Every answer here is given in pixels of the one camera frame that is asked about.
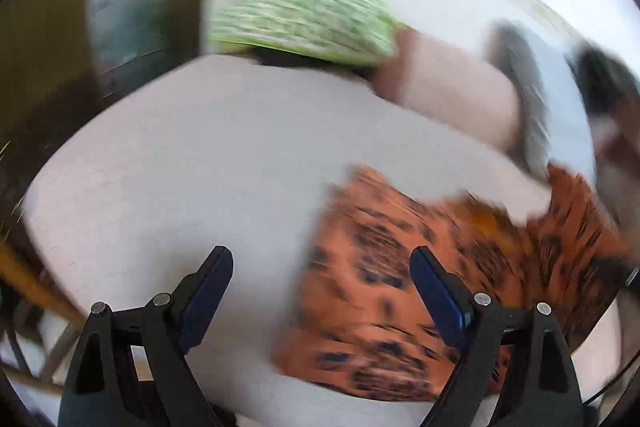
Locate brown wooden headboard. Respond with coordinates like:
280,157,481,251
597,107,640,188

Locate orange floral long-sleeve shirt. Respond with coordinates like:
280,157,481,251
272,162,633,403

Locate green patterned folded blanket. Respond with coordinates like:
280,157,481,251
206,0,401,66

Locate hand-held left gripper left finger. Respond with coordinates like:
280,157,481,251
57,245,235,427

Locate dark furry garment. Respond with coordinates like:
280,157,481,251
570,47,640,118

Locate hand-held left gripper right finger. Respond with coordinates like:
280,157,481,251
409,246,586,427

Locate pink rolled blanket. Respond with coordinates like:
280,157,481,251
372,27,526,152

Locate grey cloth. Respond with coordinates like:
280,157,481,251
487,21,598,180

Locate yellow wooden stool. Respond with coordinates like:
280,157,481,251
0,239,88,395

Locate wooden door with glass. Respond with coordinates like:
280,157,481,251
0,0,221,148

